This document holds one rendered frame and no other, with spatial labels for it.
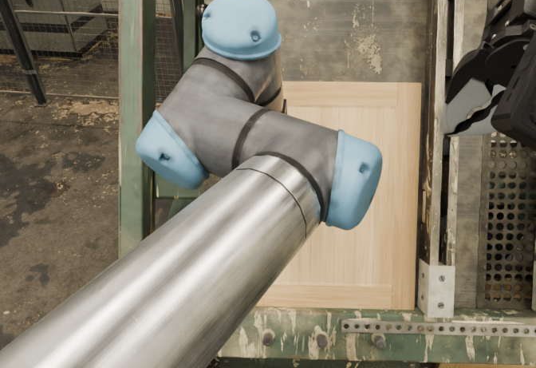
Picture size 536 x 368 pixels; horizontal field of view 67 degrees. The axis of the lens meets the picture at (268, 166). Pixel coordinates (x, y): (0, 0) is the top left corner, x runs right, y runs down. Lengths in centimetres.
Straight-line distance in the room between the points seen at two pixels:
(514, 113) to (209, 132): 23
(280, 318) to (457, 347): 44
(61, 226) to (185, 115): 245
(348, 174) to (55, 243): 248
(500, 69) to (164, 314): 31
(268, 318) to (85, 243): 173
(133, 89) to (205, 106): 68
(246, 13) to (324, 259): 76
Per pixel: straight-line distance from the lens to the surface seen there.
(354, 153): 31
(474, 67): 39
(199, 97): 38
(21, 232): 286
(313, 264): 105
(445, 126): 45
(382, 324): 109
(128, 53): 106
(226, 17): 41
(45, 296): 246
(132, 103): 104
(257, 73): 41
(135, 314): 20
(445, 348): 116
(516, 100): 32
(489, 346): 120
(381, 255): 107
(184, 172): 36
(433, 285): 107
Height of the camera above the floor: 180
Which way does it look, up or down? 38 degrees down
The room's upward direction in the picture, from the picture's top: straight up
